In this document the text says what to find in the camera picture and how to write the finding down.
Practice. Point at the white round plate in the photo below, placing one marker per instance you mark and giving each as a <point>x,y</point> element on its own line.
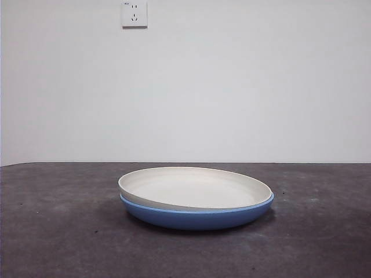
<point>191,188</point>

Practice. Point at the blue round plate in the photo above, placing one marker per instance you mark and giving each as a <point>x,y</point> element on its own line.
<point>197,220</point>

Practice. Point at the white wall socket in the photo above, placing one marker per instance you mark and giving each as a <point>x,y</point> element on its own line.
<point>134,15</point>

